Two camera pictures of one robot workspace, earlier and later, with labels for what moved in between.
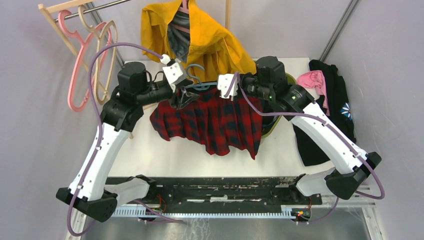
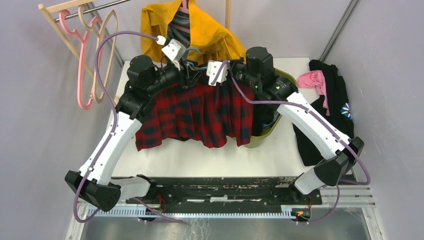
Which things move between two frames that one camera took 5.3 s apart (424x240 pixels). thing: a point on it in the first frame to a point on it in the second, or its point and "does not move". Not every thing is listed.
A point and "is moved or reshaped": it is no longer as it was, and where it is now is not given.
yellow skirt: x=213 y=52 does not move
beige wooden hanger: x=99 y=35 is moved or reshaped
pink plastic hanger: x=82 y=44 is moved or reshaped
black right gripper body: x=249 y=84 to x=238 y=70
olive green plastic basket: x=270 y=122 to x=258 y=141
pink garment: x=315 y=79 does not move
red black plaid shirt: x=221 y=125 is moved or reshaped
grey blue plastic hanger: x=200 y=86 is moved or reshaped
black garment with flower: x=338 y=108 does not move
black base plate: x=227 y=191 does not move
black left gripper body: x=177 y=101 to x=185 y=79
